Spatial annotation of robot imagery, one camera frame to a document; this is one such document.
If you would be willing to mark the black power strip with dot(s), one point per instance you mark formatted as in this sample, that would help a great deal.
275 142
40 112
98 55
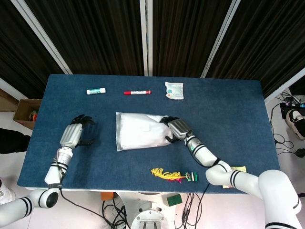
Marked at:
286 109

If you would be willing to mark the blue felt table mat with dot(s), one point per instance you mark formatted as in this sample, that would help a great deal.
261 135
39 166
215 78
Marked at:
214 114

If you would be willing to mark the black power adapter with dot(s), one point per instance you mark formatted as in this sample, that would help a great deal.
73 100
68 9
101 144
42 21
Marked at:
300 152

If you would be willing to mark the black cloth bundle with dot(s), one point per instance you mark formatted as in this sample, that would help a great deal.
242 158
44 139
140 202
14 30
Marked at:
12 140

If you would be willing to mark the orange button box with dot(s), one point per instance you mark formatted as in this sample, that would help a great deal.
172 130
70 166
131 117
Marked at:
107 196

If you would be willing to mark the black white sneaker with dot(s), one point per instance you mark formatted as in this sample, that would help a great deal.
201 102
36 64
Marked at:
295 121

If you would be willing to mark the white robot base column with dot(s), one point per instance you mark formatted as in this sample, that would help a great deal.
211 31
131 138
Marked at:
150 210

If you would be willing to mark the brown cardboard box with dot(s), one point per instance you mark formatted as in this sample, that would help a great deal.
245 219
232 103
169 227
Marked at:
22 112

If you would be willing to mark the green block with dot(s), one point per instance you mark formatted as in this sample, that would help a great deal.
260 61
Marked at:
174 200

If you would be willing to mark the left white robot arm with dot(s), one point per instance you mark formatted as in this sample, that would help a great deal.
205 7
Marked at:
56 171

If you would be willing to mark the yellow snack packet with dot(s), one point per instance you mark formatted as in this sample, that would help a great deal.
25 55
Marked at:
240 168

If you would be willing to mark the white plastic bag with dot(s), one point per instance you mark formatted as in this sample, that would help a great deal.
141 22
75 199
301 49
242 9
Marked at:
138 133

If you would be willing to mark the white green glue stick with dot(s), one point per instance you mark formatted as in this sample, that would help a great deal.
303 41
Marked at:
96 91

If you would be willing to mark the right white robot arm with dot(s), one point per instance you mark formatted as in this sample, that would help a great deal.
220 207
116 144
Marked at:
238 179

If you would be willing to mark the white frame post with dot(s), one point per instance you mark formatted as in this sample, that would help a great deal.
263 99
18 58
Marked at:
9 87
145 35
283 87
220 38
40 35

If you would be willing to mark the yellow pink feather toy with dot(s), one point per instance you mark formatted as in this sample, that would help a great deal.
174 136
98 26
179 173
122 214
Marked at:
166 175

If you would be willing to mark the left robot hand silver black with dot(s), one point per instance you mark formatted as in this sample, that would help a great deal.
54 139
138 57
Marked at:
70 134

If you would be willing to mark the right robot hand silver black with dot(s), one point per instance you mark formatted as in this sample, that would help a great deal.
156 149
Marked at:
179 128

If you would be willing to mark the white wet wipe packet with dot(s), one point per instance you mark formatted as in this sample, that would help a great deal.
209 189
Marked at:
174 90

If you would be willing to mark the red white marker pen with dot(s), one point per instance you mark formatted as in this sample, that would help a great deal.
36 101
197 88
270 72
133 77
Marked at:
137 92

